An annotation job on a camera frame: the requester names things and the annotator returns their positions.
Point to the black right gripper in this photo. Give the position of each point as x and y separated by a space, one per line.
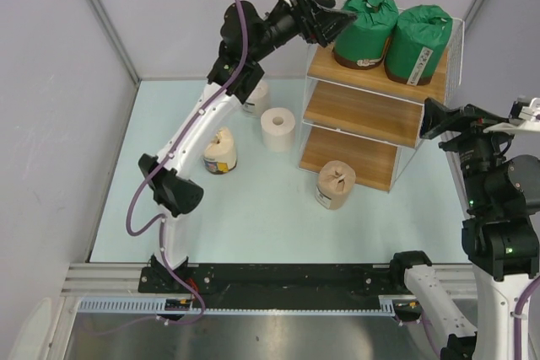
468 119

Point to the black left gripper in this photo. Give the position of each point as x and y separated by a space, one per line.
313 19

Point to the green paper roll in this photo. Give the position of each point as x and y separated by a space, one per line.
363 44

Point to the brown paper roll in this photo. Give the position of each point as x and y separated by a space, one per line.
334 184

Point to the unwrapped white paper roll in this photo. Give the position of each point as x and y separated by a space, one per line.
278 129

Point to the cream cartoon roll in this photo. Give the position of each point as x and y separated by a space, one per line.
220 155

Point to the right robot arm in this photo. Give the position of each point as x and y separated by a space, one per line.
498 236

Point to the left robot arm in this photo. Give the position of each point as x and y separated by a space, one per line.
246 39

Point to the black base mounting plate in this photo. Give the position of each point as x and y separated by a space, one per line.
273 282

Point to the white wire wooden shelf rack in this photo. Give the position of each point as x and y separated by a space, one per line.
366 120

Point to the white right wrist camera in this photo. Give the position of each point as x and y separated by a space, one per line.
523 117

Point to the white slotted cable duct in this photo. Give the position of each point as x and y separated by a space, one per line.
371 306

